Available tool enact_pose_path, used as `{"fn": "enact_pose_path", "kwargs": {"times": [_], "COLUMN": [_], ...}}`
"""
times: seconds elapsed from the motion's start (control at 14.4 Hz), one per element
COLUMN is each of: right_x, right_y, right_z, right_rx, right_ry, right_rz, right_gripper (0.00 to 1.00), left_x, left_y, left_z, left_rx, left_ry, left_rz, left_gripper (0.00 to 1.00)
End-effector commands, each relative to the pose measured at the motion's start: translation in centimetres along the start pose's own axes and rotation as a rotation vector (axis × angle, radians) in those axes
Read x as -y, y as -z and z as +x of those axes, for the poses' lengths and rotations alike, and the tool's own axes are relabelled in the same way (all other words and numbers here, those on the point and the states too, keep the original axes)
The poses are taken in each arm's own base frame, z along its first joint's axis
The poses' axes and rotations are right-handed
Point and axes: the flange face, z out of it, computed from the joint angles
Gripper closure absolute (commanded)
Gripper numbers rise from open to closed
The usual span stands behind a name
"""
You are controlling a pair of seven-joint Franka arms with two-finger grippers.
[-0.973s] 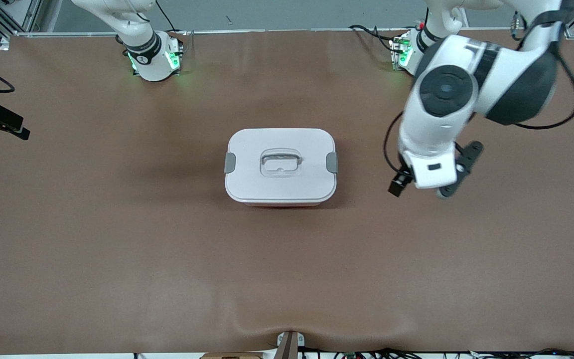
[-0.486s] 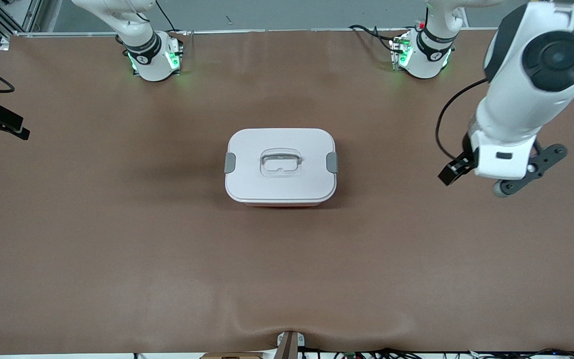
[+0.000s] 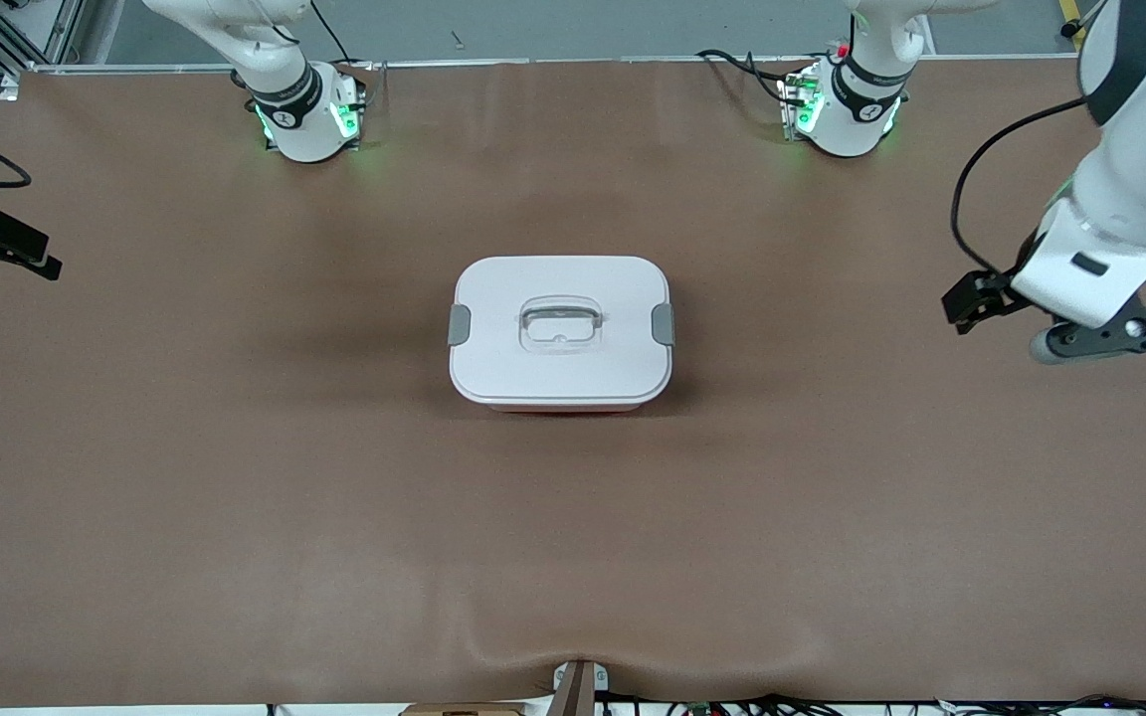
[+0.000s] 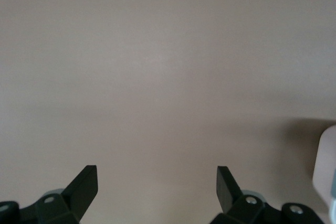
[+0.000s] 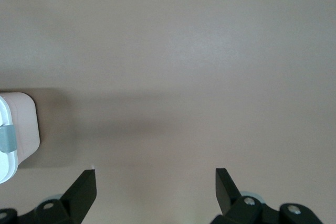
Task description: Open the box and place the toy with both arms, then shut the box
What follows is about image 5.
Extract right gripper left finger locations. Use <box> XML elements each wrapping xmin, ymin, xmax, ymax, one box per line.
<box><xmin>0</xmin><ymin>168</ymin><xmax>98</xmax><ymax>224</ymax></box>

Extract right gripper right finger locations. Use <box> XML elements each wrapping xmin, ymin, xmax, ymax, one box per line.
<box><xmin>212</xmin><ymin>167</ymin><xmax>326</xmax><ymax>224</ymax></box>

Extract white box lid grey clasps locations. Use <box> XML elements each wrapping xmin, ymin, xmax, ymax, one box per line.
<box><xmin>0</xmin><ymin>95</ymin><xmax>19</xmax><ymax>185</ymax></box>

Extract pink plastic box base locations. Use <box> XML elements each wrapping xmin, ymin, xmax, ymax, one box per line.
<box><xmin>4</xmin><ymin>92</ymin><xmax>41</xmax><ymax>167</ymax></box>

